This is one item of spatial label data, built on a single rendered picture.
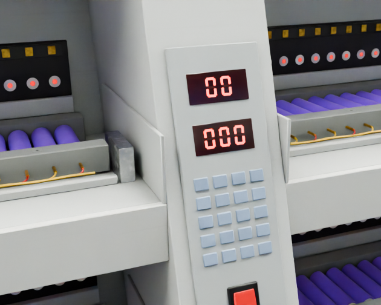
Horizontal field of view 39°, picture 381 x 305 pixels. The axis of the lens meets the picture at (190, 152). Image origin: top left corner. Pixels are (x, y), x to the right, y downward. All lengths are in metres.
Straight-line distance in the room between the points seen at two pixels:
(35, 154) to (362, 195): 0.26
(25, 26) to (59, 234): 0.27
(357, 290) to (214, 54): 0.31
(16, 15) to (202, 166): 0.28
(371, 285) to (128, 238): 0.31
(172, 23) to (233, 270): 0.18
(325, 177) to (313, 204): 0.02
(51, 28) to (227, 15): 0.23
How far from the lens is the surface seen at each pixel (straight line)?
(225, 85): 0.39
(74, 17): 0.58
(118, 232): 0.38
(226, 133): 0.39
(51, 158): 0.43
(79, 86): 0.57
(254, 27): 0.42
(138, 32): 0.40
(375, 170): 0.46
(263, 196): 0.40
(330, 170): 0.45
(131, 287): 0.55
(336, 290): 0.60
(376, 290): 0.61
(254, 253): 0.41
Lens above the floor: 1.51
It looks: 3 degrees down
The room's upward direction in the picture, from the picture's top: 7 degrees counter-clockwise
